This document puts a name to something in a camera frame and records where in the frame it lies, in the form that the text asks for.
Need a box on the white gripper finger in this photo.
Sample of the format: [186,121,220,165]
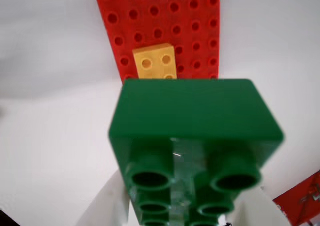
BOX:
[76,172,131,226]
[218,185,295,226]

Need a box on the large green lego brick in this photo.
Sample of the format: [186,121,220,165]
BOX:
[107,78,285,226]

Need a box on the yellow lego brick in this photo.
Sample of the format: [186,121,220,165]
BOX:
[132,43,177,80]

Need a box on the red studded lego baseplate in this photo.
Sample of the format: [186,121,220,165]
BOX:
[91,0,221,84]

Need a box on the red ASRock cardboard box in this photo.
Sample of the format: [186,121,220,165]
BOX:
[272,170,320,226]

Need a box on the black unidentified object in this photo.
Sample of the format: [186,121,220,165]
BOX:
[0,209,19,226]

